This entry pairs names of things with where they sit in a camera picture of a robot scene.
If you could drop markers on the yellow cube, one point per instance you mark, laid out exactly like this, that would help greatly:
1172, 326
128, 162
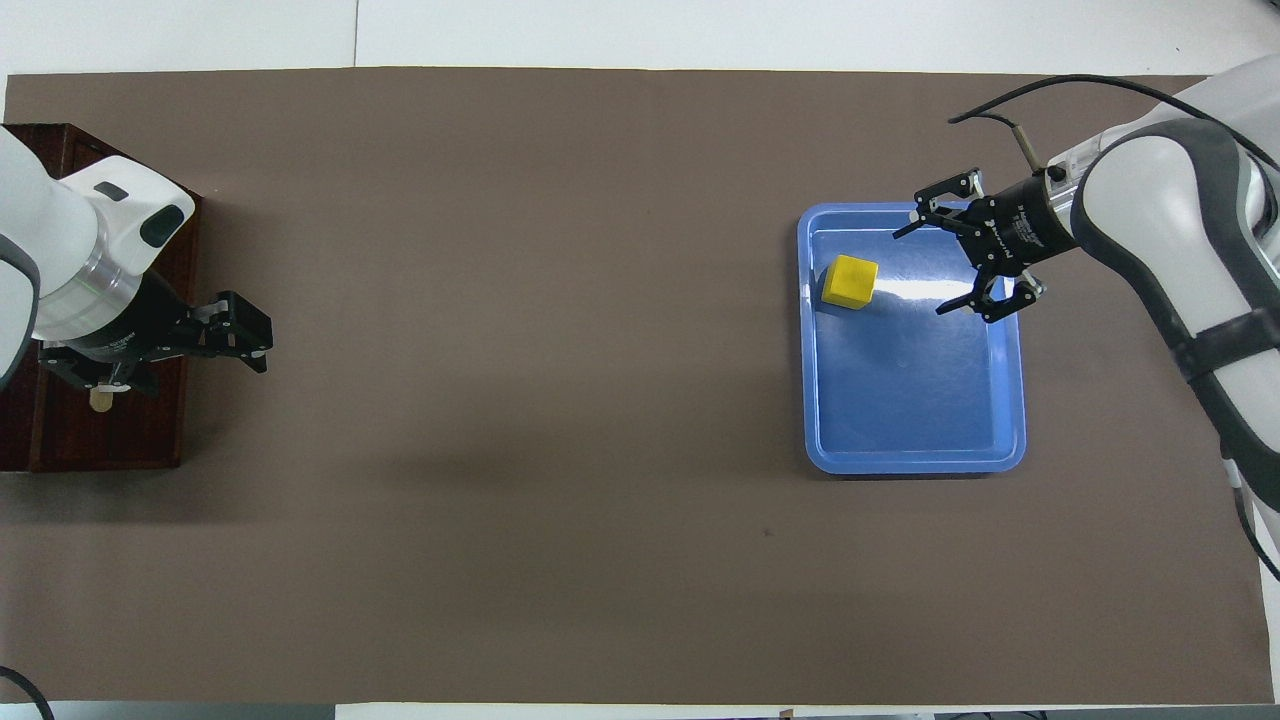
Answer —
850, 283

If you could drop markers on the dark wooden drawer cabinet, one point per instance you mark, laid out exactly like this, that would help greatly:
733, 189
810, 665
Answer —
80, 440

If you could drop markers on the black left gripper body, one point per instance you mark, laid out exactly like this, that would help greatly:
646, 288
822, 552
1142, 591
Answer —
150, 325

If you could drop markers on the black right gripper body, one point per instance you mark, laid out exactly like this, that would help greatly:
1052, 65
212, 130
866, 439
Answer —
1020, 225

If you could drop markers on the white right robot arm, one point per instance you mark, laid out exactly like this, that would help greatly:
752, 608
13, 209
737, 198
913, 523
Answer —
1150, 190

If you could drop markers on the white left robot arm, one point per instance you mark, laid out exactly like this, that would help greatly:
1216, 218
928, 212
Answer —
60, 240

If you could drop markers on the brown table mat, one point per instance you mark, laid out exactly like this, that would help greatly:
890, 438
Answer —
500, 300

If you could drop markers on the blue plastic tray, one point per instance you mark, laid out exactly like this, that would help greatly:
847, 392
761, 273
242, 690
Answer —
900, 400

